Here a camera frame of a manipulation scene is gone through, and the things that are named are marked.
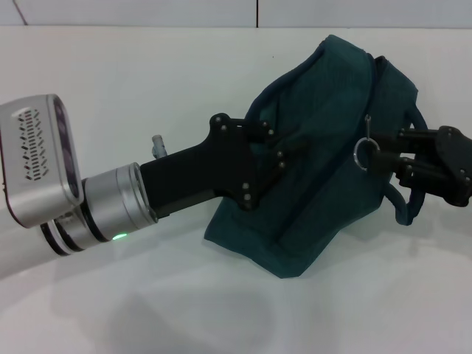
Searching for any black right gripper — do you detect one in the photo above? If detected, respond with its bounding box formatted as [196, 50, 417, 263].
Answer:
[367, 125, 472, 207]

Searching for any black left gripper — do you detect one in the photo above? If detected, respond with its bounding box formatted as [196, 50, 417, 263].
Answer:
[139, 112, 310, 222]

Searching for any metal zipper pull ring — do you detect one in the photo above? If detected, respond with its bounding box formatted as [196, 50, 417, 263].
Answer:
[352, 114, 381, 171]

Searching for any dark teal fabric bag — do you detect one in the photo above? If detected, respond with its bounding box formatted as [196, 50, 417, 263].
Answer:
[202, 34, 430, 280]

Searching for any left arm cable with plug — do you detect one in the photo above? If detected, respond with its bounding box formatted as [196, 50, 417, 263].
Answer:
[150, 134, 169, 159]

